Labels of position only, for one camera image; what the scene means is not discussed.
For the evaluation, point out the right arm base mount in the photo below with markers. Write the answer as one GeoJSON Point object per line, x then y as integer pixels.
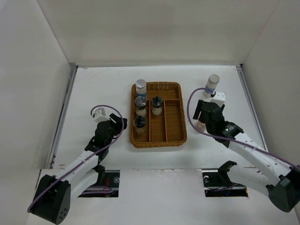
{"type": "Point", "coordinates": [217, 183]}

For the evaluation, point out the blue-label silver-lid shaker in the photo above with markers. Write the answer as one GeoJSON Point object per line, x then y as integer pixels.
{"type": "Point", "coordinates": [141, 88]}

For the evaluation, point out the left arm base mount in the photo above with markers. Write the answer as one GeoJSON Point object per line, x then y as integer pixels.
{"type": "Point", "coordinates": [106, 186]}

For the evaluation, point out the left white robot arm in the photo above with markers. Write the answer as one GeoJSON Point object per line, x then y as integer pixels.
{"type": "Point", "coordinates": [54, 193]}

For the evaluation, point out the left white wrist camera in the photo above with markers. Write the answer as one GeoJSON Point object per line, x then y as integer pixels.
{"type": "Point", "coordinates": [99, 115]}

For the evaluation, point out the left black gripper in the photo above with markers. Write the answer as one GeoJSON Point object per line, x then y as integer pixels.
{"type": "Point", "coordinates": [117, 123]}

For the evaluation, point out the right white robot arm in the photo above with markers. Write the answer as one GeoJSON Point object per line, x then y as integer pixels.
{"type": "Point", "coordinates": [276, 178]}

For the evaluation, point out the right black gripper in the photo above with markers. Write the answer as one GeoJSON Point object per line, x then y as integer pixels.
{"type": "Point", "coordinates": [198, 109]}

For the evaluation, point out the blue-label beige-lid shaker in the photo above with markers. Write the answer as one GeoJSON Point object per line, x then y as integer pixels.
{"type": "Point", "coordinates": [211, 85]}

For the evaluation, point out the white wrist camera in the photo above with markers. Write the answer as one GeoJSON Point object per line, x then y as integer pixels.
{"type": "Point", "coordinates": [218, 98]}
{"type": "Point", "coordinates": [99, 115]}

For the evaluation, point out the brown wicker divided tray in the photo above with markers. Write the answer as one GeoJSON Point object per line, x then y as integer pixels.
{"type": "Point", "coordinates": [167, 129]}

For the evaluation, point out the black-lid glass jar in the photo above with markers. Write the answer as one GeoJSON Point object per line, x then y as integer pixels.
{"type": "Point", "coordinates": [140, 125]}

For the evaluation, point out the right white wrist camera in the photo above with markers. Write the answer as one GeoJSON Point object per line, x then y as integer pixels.
{"type": "Point", "coordinates": [218, 98]}

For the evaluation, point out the black-knob glass grinder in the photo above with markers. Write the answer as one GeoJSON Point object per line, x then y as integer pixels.
{"type": "Point", "coordinates": [157, 105]}

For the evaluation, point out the pink-lid condiment bottle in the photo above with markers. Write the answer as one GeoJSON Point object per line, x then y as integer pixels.
{"type": "Point", "coordinates": [200, 126]}

